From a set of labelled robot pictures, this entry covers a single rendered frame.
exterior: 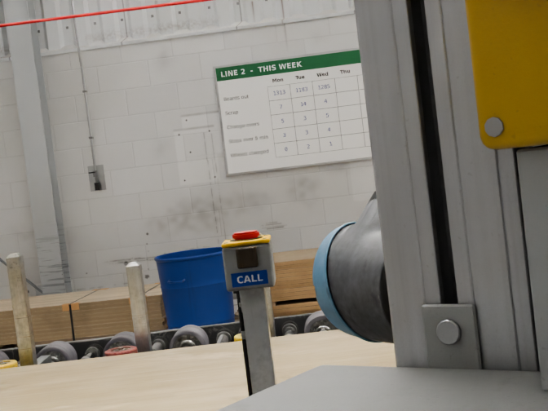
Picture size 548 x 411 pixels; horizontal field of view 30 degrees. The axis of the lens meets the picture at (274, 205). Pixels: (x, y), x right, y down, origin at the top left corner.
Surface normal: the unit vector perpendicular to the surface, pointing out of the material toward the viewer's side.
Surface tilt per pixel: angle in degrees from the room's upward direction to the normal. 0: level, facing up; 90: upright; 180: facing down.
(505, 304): 90
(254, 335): 90
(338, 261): 61
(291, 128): 90
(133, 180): 90
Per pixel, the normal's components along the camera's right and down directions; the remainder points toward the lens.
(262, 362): -0.02, 0.06
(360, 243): -0.65, -0.63
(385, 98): -0.58, 0.11
